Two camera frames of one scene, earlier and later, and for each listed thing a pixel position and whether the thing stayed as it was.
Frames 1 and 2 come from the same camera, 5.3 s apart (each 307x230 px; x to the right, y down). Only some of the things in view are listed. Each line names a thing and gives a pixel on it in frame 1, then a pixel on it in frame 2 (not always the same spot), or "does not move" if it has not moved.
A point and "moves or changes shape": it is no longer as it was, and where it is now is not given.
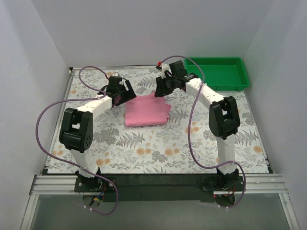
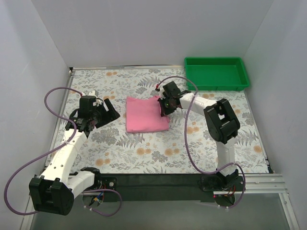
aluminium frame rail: (255, 184) does not move
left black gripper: (123, 95) -> (105, 115)
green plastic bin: (221, 73) does not move
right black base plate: (221, 183) does not move
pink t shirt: (146, 110) moves or changes shape
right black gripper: (162, 86) -> (164, 107)
